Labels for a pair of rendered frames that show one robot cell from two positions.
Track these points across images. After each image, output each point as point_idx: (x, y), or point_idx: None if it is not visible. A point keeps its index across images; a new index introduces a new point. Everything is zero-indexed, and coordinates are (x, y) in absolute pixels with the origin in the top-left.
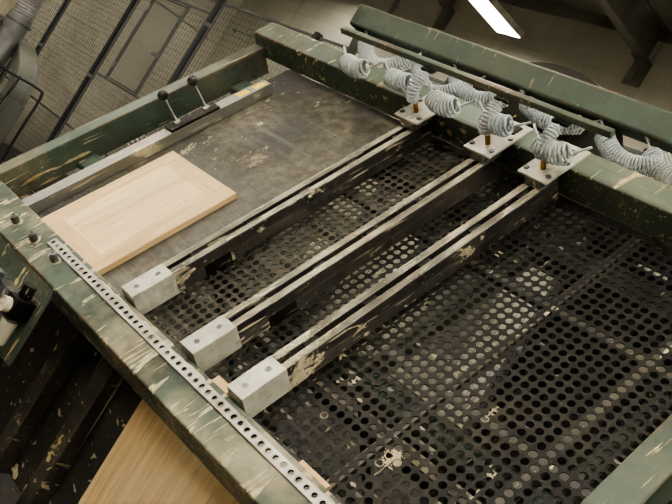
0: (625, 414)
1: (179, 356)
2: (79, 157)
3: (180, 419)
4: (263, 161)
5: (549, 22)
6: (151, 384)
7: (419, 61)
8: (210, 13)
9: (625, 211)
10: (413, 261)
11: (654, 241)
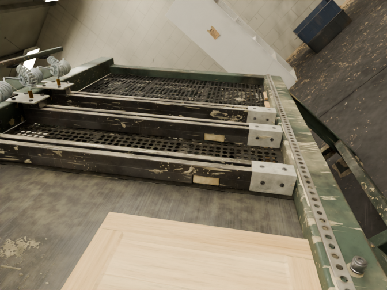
0: (128, 145)
1: (286, 133)
2: None
3: (304, 121)
4: (21, 237)
5: None
6: (309, 134)
7: None
8: None
9: (76, 84)
10: (152, 101)
11: (87, 87)
